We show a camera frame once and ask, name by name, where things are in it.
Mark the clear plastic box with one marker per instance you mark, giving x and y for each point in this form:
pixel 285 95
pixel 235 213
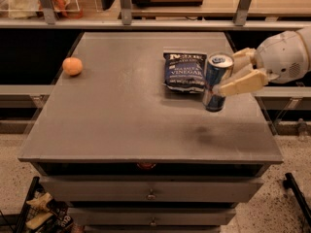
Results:
pixel 35 8

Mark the red bull can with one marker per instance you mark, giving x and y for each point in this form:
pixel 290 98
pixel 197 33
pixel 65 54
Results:
pixel 219 66

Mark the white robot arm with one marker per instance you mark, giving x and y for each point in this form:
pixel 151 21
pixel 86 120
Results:
pixel 282 58

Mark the blue chips bag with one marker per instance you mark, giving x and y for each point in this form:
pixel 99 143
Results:
pixel 184 71

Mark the grey drawer cabinet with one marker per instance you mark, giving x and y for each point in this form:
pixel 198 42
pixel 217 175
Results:
pixel 129 155

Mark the black wire basket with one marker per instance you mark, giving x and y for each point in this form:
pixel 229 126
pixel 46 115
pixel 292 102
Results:
pixel 41 213

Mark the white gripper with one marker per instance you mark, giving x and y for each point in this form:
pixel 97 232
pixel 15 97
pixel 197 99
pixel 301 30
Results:
pixel 281 59

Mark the black stand right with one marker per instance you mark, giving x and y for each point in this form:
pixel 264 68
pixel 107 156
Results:
pixel 290 183

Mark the orange fruit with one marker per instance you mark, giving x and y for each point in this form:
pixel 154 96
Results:
pixel 72 66

